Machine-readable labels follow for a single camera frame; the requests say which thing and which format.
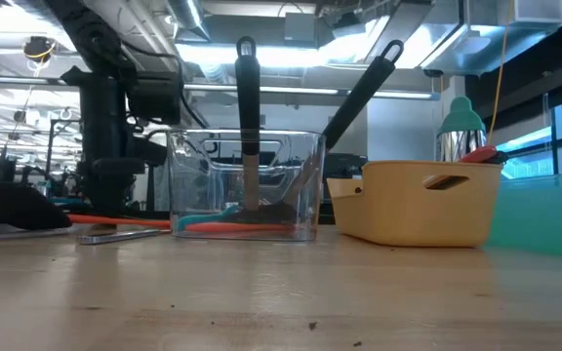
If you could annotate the teal-capped steel bottle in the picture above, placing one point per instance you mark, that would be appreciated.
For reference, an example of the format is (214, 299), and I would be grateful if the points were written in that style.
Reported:
(461, 122)

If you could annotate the metal fork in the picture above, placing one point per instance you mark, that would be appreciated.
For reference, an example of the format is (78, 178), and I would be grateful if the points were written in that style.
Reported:
(115, 237)

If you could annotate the silver spiral ventilation duct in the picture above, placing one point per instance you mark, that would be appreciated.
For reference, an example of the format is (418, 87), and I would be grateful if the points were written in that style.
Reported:
(32, 10)

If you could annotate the blue silicone spatula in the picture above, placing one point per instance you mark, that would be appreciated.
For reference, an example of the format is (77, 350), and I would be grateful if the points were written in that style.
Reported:
(203, 217)

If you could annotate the teal translucent tray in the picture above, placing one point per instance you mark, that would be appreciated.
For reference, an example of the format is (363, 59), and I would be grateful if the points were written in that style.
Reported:
(544, 219)

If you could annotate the long linear light fixture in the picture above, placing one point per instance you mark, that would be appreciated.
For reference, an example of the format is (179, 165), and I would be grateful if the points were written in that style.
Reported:
(310, 90)

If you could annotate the steel-shafted black slotted turner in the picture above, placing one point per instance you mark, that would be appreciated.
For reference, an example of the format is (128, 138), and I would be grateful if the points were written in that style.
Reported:
(248, 97)

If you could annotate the silver rectangular ventilation duct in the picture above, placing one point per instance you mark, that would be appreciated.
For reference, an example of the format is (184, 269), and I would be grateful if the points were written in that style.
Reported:
(481, 44)

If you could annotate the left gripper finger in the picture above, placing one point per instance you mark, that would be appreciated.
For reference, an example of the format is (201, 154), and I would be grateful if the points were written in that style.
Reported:
(110, 190)

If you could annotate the clear plastic container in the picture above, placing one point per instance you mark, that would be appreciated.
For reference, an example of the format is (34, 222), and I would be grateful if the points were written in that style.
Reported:
(300, 161)

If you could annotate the black metal rack frame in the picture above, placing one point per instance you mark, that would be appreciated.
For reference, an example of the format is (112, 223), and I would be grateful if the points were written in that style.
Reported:
(64, 122)

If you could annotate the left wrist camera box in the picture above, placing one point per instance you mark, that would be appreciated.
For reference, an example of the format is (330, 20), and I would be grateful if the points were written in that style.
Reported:
(154, 97)

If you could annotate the yellow plastic bin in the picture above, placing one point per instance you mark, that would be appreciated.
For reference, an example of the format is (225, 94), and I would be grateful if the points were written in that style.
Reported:
(408, 214)

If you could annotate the steel-shafted black solid spatula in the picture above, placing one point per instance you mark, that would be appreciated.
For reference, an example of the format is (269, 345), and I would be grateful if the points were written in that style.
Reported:
(359, 97)

